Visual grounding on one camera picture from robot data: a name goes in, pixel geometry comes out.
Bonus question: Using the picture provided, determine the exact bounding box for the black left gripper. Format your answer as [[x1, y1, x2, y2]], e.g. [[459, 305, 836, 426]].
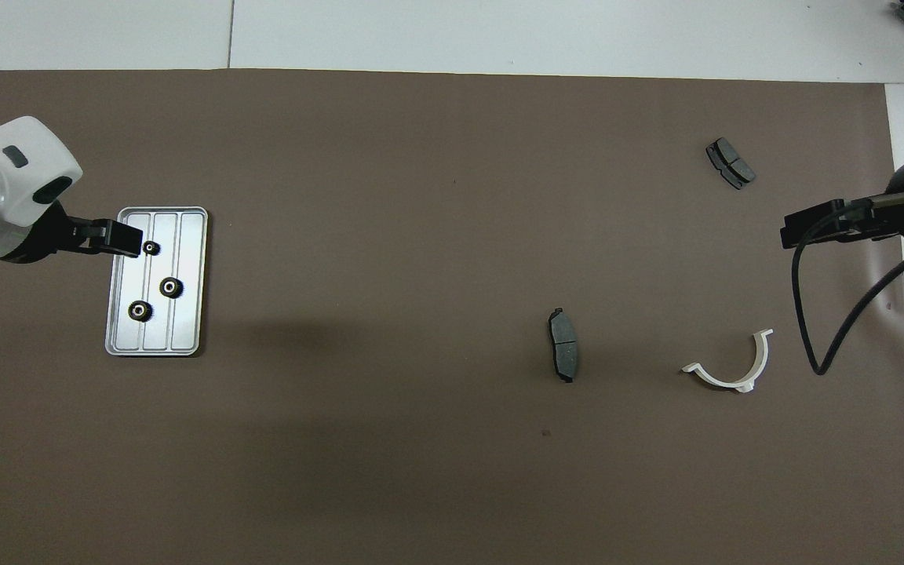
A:
[[9, 200, 144, 264]]

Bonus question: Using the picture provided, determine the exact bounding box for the silver metal tray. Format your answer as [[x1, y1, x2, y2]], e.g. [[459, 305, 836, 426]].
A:
[[105, 206, 209, 357]]

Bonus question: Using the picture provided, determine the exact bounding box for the wide grey brake pad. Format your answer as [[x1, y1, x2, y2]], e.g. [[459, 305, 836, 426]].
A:
[[705, 137, 756, 191]]

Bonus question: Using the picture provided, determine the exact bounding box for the brown paper table mat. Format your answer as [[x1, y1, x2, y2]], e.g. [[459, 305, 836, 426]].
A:
[[0, 69, 904, 565]]

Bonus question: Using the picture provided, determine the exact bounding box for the slim grey brake pad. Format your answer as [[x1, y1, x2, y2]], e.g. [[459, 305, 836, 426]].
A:
[[548, 308, 580, 384]]

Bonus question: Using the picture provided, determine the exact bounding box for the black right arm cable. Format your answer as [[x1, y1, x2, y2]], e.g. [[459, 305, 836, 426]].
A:
[[791, 192, 904, 376]]

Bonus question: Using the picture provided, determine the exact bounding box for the white curved plastic bracket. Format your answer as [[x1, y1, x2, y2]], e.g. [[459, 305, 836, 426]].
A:
[[681, 329, 774, 393]]

